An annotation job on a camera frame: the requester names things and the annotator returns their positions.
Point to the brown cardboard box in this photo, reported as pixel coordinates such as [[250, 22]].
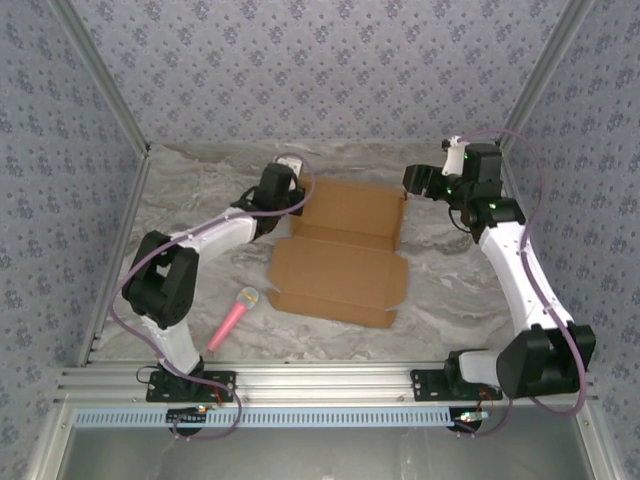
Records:
[[340, 265]]

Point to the pink toy microphone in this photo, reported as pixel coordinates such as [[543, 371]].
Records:
[[227, 322]]

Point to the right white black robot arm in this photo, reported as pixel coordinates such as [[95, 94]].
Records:
[[520, 270]]

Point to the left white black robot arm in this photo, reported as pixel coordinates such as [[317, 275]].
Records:
[[220, 232]]

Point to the small circuit board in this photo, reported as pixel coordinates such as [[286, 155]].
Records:
[[185, 415], [467, 416]]

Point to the grey metal lower panel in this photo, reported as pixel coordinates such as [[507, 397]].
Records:
[[325, 455]]

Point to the aluminium side rail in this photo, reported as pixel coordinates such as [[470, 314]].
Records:
[[132, 200], [509, 172]]

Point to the aluminium frame post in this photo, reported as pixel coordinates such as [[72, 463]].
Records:
[[104, 75], [541, 75]]

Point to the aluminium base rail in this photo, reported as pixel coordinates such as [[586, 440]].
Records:
[[325, 382]]

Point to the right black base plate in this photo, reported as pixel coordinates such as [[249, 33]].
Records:
[[425, 385]]

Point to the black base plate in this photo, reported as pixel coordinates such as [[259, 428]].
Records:
[[222, 382], [425, 385]]

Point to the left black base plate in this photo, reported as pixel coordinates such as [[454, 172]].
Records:
[[222, 382]]

